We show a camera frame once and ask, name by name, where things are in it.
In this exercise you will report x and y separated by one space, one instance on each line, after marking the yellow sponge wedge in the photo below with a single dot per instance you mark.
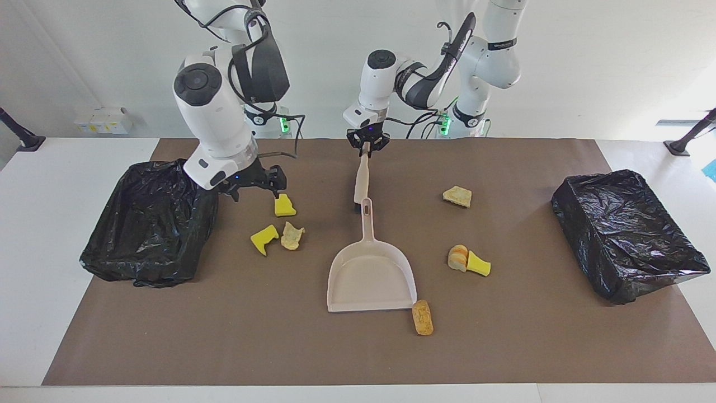
479 265

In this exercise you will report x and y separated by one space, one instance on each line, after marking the black bag lined bin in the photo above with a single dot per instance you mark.
626 235
145 235

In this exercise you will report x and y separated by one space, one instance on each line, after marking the white wall socket boxes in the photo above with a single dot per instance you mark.
103 120

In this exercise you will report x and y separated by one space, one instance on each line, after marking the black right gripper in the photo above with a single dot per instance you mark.
251 178

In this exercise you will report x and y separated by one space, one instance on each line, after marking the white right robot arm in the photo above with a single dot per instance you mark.
210 112

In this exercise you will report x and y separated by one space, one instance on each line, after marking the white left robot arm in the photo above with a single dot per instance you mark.
380 84

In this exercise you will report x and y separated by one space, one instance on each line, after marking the yellow sponge block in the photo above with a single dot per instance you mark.
285 208

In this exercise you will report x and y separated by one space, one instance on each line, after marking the beige plastic dustpan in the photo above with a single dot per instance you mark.
369 280

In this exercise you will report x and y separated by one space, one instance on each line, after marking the brown bread loaf toy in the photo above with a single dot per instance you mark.
422 318

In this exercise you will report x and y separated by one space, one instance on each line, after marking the green lit base module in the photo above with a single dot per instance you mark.
446 124
285 124

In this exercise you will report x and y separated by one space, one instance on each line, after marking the blue object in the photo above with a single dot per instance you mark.
711 169

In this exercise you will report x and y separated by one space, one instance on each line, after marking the yellow notched sponge piece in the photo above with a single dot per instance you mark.
263 239

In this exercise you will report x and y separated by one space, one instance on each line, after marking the beige brush black bristles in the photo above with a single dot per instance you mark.
362 182

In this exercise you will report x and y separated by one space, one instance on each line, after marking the beige sponge piece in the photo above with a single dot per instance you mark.
291 237

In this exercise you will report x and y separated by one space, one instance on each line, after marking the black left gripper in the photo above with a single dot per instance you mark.
368 136

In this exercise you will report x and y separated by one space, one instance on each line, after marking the brown table mat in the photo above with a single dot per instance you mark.
279 336

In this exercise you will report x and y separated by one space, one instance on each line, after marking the beige toast slice toy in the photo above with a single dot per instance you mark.
457 196

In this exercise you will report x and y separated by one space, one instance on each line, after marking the striped round bread toy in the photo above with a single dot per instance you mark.
457 259

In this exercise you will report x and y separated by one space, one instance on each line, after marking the black stand leg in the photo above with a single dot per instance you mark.
685 140
25 137

